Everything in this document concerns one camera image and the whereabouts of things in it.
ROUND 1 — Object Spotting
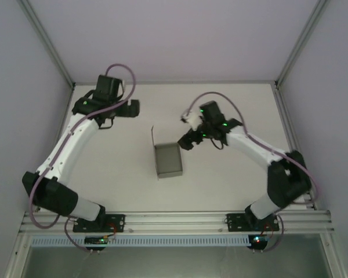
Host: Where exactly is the grey paper box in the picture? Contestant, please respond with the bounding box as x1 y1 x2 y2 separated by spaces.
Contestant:
150 125 183 181

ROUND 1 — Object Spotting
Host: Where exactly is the right circuit board with LEDs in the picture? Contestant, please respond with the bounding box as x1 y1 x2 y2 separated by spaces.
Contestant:
250 235 270 247

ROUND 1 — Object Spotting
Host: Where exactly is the circuit board with leds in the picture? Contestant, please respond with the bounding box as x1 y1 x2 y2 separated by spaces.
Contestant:
84 236 108 246
250 235 270 247

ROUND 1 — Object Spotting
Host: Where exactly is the left circuit board with LEDs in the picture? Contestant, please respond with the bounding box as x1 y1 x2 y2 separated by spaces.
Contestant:
84 236 108 246

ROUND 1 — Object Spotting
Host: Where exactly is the aluminium table side rail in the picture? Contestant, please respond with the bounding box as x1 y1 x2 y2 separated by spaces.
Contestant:
272 86 316 210

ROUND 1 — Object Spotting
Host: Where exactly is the aluminium frame post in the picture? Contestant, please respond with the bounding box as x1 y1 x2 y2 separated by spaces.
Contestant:
19 0 77 88
274 0 330 87

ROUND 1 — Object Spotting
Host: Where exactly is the aluminium mounting rail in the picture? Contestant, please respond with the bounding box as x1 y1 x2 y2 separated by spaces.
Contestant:
19 210 336 234

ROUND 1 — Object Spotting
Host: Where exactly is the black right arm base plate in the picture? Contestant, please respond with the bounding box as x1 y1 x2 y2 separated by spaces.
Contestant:
226 213 280 233

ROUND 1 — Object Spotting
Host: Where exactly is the pale blue slotted cable duct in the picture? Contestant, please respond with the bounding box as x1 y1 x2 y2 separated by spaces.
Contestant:
31 235 251 247

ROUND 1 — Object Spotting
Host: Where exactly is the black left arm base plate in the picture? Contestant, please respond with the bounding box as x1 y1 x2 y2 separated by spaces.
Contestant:
72 213 126 233

